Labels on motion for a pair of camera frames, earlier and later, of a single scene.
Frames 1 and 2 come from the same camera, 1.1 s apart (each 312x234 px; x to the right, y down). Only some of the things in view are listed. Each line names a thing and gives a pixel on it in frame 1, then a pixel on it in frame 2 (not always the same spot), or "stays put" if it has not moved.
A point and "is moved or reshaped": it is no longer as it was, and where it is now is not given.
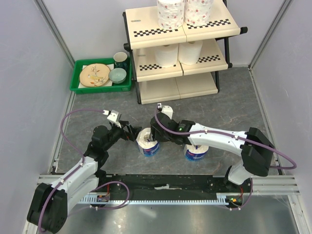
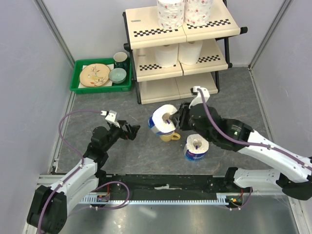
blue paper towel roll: (191, 153) stays put
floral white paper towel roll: (197, 12) stays put
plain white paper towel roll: (166, 56) stays put
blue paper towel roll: (148, 148) is moved or reshaped
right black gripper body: (157, 136) -> (184, 123)
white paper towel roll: (170, 13) stays put
